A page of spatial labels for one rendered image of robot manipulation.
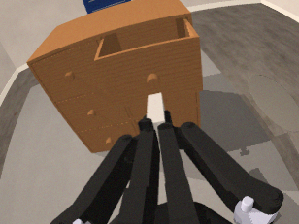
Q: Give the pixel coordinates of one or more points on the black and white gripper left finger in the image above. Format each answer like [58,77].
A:
[98,199]

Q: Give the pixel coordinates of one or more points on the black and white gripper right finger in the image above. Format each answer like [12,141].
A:
[251,200]

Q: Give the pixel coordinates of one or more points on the brown wooden drawer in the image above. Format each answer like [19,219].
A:
[180,117]
[97,106]
[103,137]
[170,104]
[75,66]
[172,67]

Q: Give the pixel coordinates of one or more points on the brown wooden chest of drawers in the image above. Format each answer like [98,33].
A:
[102,23]

